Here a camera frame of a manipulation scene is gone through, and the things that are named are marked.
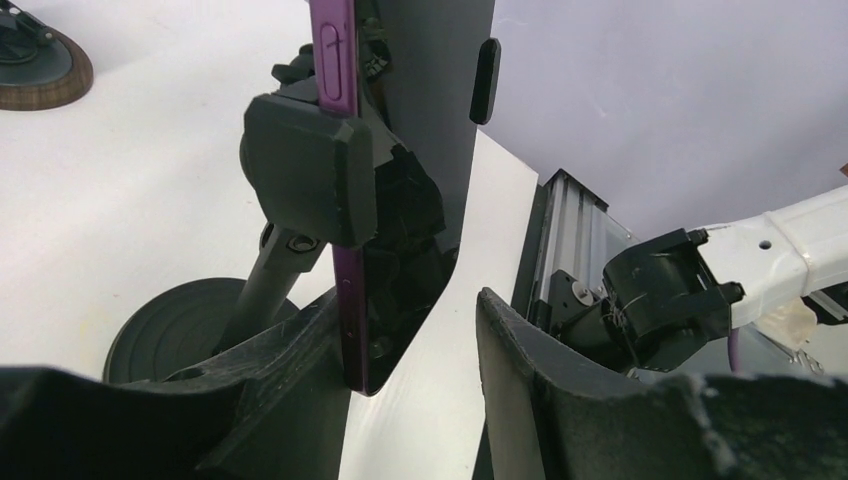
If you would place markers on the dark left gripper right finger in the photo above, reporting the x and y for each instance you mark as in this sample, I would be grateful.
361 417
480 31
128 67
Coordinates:
551 413

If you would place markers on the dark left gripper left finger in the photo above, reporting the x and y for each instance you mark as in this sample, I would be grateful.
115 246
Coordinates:
273 407

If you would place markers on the black pole phone stand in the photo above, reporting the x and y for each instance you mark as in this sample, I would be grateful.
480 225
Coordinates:
313 173

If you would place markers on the red-edged black phone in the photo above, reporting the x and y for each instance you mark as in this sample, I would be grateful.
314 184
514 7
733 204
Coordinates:
422 75

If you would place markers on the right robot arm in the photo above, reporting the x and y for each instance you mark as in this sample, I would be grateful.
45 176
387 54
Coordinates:
667 297

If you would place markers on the brown round base phone stand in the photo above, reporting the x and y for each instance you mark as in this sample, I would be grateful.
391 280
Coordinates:
41 68

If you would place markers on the aluminium frame rail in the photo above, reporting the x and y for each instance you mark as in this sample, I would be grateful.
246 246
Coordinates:
569 239

